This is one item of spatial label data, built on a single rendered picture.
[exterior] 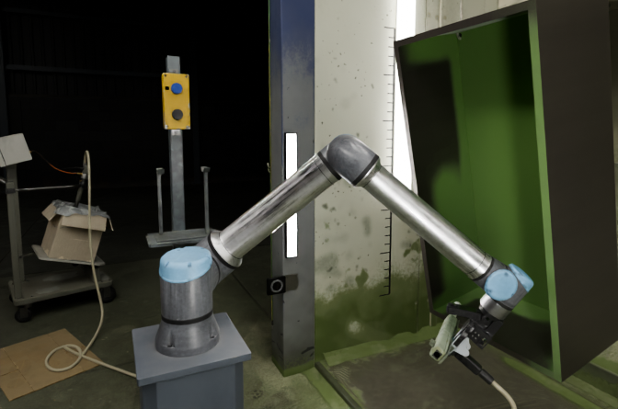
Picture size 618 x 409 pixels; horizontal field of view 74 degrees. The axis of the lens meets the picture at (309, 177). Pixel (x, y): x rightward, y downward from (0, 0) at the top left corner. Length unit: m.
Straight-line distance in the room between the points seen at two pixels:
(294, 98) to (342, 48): 0.38
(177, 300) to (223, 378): 0.26
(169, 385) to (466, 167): 1.48
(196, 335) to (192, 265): 0.21
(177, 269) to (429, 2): 2.01
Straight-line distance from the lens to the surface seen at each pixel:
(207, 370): 1.30
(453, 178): 1.97
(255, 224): 1.35
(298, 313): 2.27
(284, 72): 2.06
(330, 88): 2.16
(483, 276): 1.29
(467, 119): 2.00
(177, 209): 2.14
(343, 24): 2.26
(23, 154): 3.51
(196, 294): 1.27
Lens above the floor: 1.27
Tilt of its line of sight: 6 degrees down
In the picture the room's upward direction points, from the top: straight up
